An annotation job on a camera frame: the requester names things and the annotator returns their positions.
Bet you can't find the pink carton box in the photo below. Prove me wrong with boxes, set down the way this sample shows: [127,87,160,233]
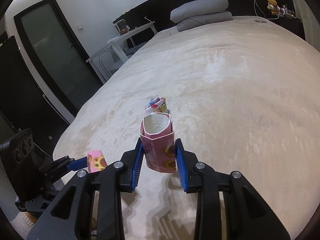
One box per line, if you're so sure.
[140,113,176,173]

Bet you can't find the pink paw print box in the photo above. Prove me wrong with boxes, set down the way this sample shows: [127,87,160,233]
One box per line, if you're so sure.
[87,150,107,173]

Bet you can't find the yellow red snack wrapper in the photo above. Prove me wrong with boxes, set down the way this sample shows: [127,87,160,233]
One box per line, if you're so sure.
[145,96,168,115]

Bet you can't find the beige plush bed blanket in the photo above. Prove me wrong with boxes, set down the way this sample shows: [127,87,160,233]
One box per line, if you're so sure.
[53,16,319,238]

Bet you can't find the white metal chair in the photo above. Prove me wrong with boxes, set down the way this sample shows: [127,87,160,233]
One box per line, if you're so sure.
[98,46,124,78]

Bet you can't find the dark glass door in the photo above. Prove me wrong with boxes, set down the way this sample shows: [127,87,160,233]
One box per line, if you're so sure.
[14,0,103,115]

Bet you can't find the white side table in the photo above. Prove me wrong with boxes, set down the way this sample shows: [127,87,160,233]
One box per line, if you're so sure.
[86,21,157,84]

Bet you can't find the small box on table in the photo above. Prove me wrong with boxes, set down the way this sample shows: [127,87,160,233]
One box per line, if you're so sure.
[115,19,130,35]

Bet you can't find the grey folded duvet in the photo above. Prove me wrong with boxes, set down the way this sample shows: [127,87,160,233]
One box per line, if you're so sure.
[177,11,233,32]

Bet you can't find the eyeglasses on bed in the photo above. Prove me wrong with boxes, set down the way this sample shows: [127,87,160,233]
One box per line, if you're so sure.
[254,20,267,23]

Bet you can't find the grey folded pillow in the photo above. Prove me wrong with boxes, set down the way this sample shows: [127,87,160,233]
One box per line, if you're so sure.
[170,0,229,23]

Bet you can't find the black nightstand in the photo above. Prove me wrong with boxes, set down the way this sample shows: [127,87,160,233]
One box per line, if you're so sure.
[271,17,305,40]

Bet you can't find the brown teddy bear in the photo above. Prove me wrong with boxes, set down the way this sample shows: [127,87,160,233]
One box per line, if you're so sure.
[267,0,279,15]

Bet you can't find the black headboard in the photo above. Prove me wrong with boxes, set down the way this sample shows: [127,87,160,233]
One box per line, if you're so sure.
[112,0,307,41]

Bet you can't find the black camera box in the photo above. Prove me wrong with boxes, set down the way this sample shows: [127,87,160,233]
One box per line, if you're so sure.
[1,128,41,190]

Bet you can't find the white charger cable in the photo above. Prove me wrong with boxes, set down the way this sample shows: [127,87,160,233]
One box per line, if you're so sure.
[250,0,281,21]

